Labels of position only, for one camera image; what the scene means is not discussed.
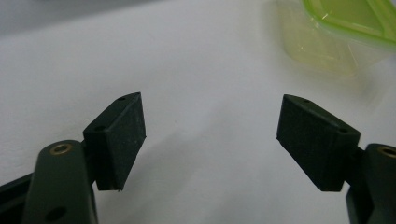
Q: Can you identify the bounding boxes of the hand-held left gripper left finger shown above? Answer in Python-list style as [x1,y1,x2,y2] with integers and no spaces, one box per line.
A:
[21,91,147,224]

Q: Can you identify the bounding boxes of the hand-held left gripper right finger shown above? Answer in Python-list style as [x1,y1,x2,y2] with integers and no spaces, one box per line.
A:
[276,94,396,224]

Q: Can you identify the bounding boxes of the clear container with green lid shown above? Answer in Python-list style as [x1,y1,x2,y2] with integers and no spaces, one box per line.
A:
[276,0,396,77]

